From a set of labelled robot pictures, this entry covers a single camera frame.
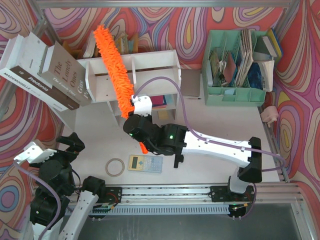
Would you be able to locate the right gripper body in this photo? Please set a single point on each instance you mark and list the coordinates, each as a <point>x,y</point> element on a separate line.
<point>135,124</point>

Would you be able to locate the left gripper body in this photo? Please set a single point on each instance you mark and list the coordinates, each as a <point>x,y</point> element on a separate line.
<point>69,148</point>

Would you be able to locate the black clip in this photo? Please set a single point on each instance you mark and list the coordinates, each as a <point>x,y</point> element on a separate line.
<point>179,158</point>

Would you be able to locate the clear tape roll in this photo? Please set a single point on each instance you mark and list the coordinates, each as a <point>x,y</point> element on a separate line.
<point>114,167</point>

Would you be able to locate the orange microfiber duster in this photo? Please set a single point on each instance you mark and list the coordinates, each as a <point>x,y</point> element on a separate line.
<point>112,59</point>

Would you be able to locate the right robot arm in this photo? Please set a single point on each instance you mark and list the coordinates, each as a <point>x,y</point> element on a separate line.
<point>245,155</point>

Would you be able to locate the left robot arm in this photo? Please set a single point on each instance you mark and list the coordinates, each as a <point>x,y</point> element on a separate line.
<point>47,209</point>

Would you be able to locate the white wooden bookshelf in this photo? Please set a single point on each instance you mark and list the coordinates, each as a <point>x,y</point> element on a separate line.
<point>141,67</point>

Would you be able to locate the yellow sticky notes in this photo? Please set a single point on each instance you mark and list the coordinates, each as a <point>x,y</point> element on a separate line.
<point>163,115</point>

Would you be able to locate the white side shelf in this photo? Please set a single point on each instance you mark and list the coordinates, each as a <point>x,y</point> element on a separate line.
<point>68,117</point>

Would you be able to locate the beige blue calculator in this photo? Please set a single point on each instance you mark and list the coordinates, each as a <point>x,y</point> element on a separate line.
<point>145,163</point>

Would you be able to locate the stack of coloured paper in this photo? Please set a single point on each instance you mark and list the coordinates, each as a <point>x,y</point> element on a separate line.
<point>161,101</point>

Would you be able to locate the grey book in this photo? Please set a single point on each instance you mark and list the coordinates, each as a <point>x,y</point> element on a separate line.
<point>66,74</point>

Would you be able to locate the mint green desk organizer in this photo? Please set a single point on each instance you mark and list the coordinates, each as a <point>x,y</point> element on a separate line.
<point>227,60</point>

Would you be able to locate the books behind shelf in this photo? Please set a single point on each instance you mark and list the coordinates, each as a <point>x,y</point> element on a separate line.
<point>90,49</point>

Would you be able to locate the brown book Fredonia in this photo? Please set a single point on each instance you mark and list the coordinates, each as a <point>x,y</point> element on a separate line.
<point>34,54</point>

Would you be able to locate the pink pig figurine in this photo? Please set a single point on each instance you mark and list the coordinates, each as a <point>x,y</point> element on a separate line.
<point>269,115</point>

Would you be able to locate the white book Mademoiselle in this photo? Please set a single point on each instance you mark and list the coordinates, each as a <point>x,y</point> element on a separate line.
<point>11,69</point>

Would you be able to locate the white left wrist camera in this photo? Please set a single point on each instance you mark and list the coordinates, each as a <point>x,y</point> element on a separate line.
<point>35,152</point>

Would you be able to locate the aluminium mounting rail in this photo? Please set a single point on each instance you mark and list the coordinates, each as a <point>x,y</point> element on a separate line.
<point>264,193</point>

